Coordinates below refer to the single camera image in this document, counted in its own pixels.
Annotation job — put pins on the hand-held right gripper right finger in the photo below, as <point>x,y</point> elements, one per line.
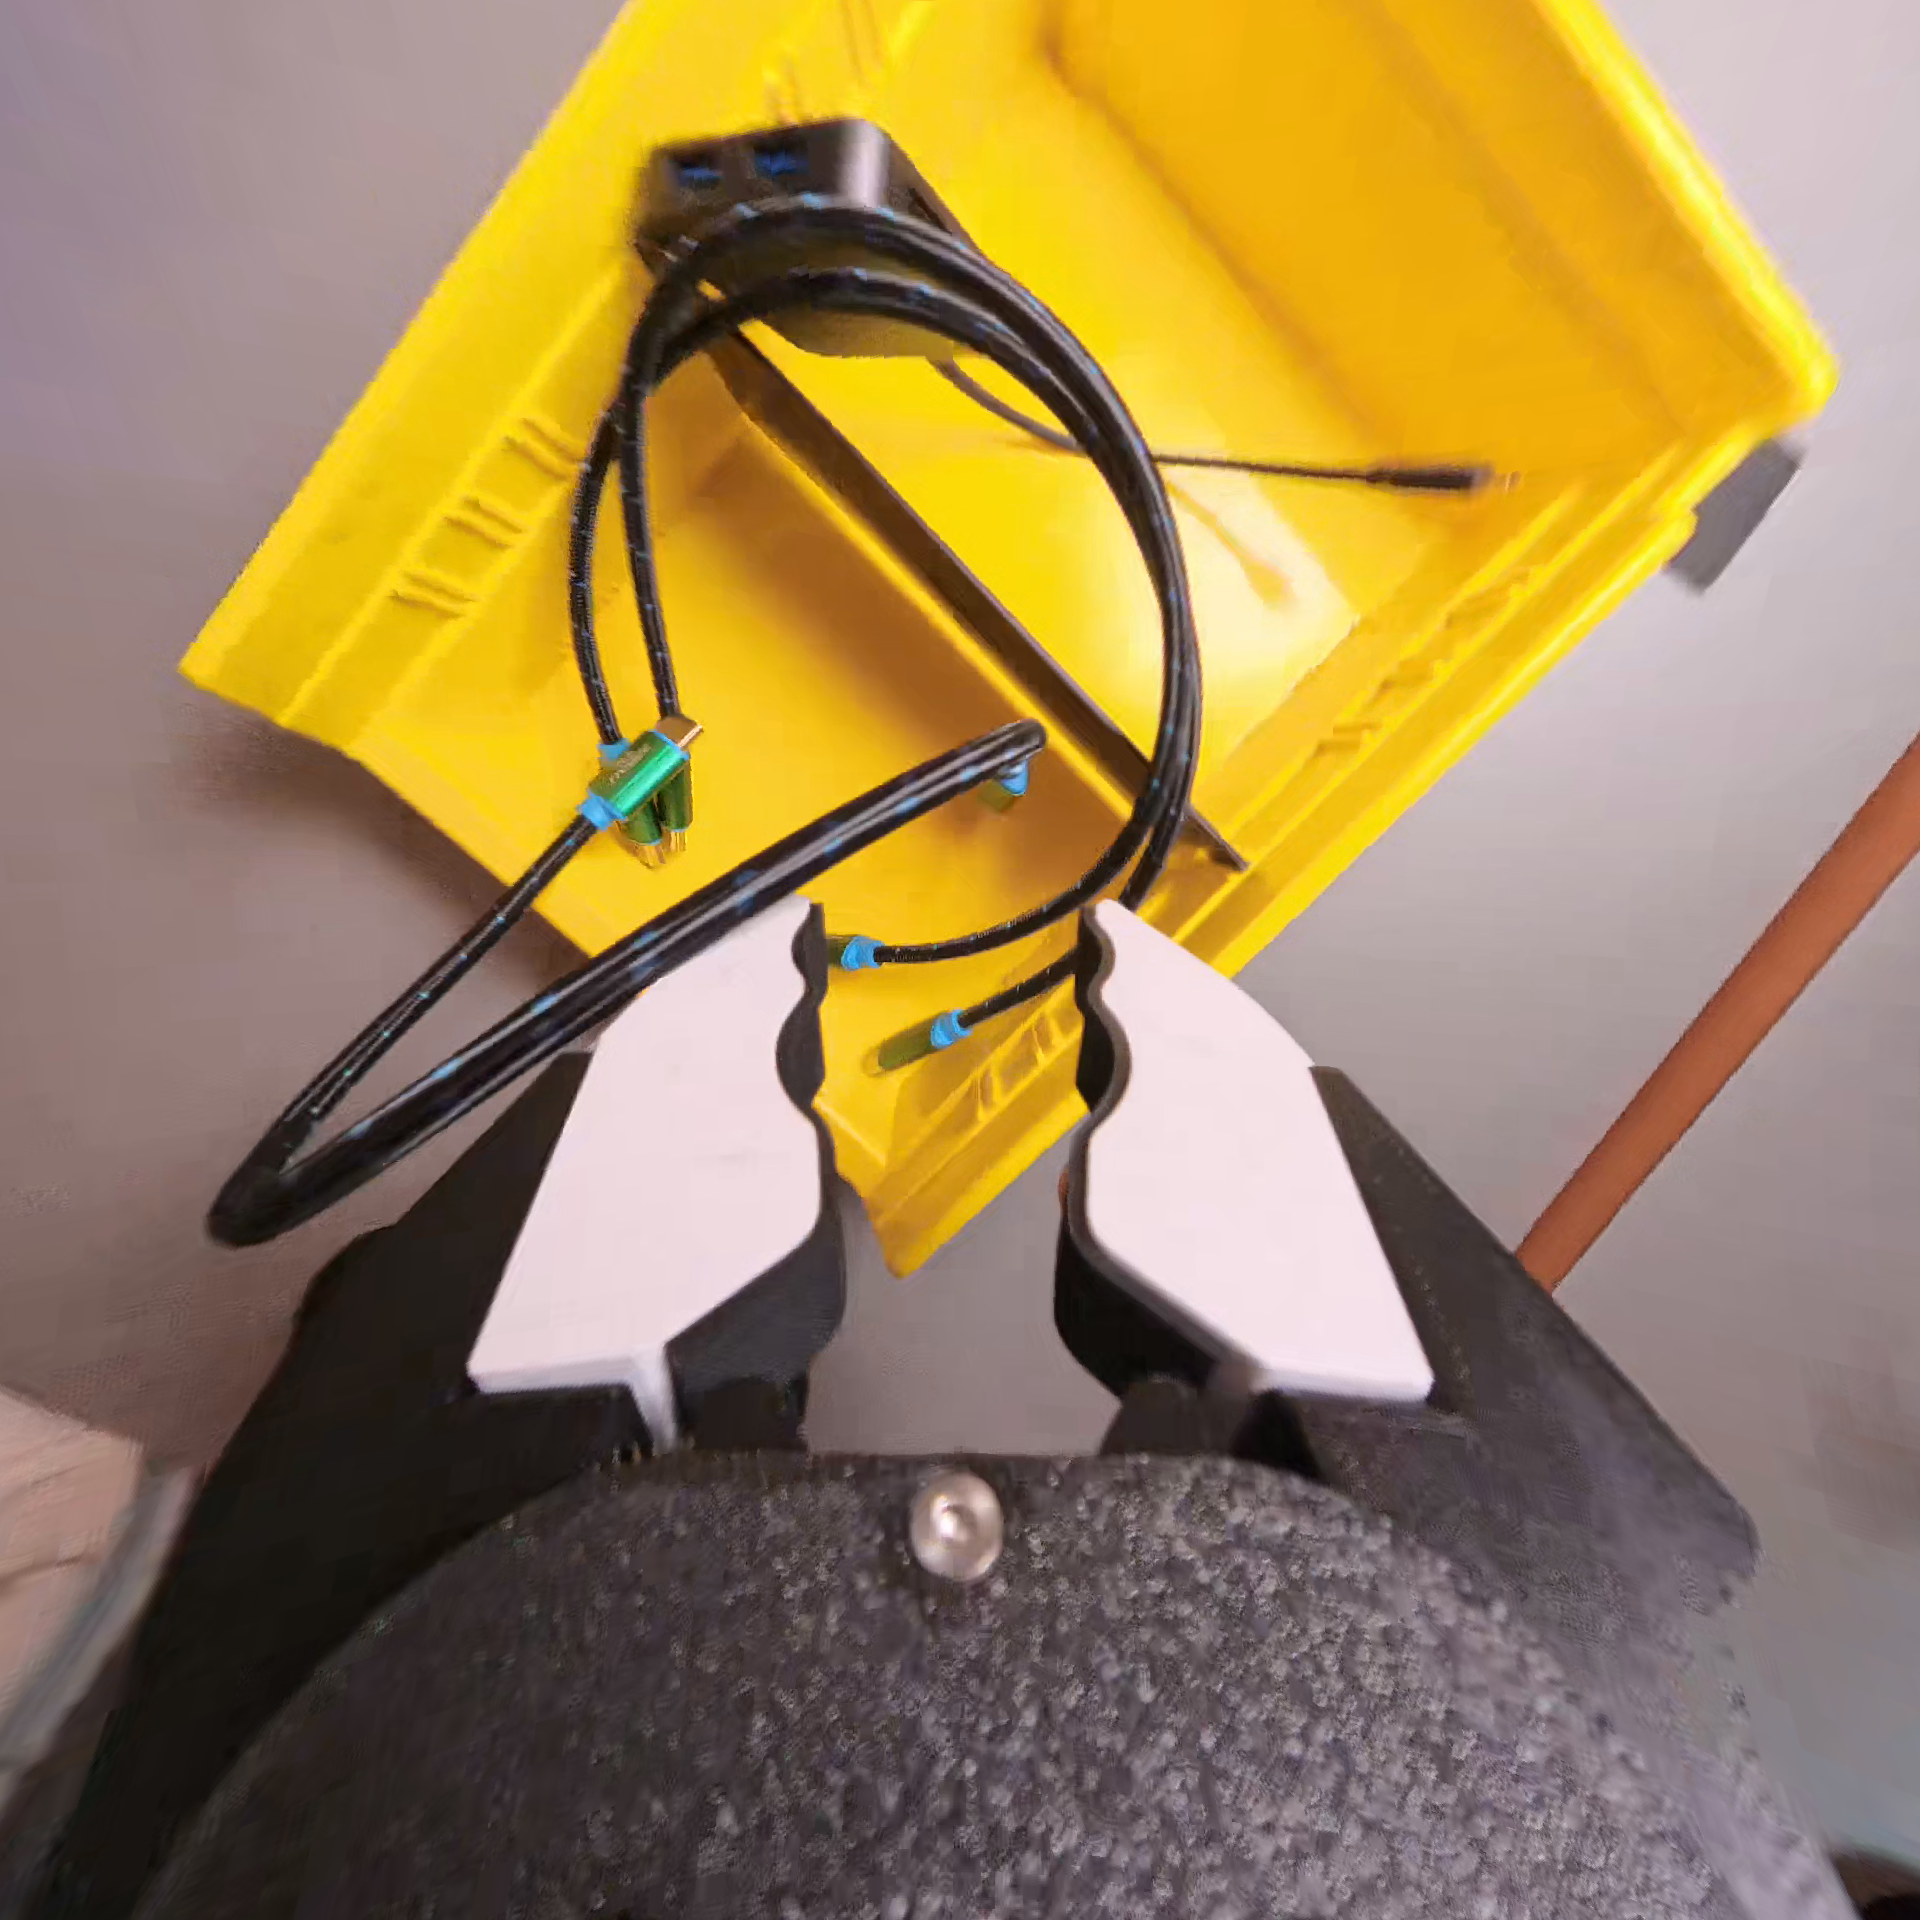
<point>1230,1201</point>

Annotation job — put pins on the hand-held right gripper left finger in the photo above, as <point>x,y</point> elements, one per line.
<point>660,1186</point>

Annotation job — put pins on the yellow plastic bin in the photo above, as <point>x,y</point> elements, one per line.
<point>1349,301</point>

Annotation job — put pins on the black bin divider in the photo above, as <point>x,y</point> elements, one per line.
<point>974,599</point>

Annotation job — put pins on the grey power adapter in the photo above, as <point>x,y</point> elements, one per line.
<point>1733,518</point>

